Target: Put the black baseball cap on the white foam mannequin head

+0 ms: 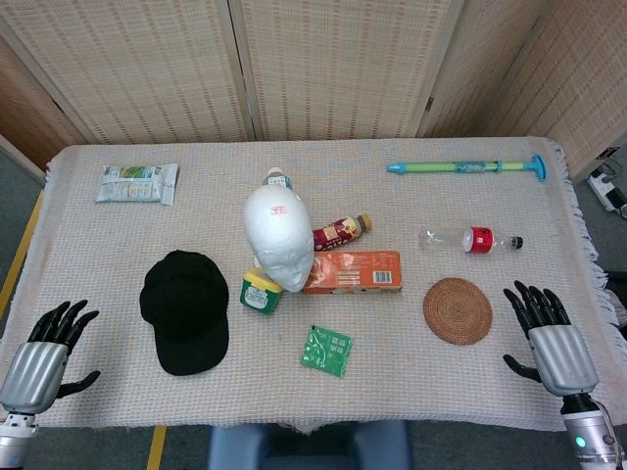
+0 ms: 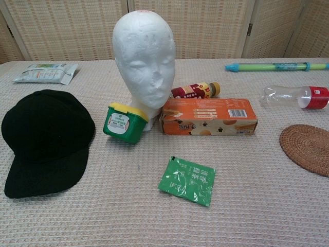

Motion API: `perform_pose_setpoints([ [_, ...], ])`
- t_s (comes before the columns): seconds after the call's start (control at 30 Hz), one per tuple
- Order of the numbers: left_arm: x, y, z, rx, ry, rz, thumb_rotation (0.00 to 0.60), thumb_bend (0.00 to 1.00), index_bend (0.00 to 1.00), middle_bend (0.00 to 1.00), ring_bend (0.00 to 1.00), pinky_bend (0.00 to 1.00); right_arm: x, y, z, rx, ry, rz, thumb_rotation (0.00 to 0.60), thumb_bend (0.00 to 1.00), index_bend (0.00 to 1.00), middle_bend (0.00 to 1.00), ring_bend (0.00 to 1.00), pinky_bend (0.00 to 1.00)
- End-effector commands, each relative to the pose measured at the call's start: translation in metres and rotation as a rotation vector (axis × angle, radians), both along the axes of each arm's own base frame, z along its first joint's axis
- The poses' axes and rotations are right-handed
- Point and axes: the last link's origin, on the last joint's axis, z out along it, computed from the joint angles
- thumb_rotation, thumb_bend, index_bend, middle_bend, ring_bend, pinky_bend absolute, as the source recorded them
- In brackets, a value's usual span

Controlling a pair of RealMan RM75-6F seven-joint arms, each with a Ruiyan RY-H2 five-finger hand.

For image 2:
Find black baseball cap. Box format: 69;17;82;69
1;89;97;199

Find white foam mannequin head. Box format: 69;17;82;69
112;10;175;132

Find green tub with yellow lid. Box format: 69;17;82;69
103;102;150;144

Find orange biscuit box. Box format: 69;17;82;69
159;98;259;136

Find small yellow-capped drink bottle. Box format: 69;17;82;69
171;81;221;100

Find green tea sachet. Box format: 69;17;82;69
158;155;216;207

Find beige waffle tablecloth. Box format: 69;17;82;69
0;57;329;247

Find woven folding screen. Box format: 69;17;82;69
0;0;329;64

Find green and blue water shooter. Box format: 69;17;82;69
225;61;329;74

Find white wet wipes pack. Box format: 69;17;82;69
12;62;79;85

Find clear bottle with red label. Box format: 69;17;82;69
262;85;329;111

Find round woven rattan coaster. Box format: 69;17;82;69
279;124;329;178

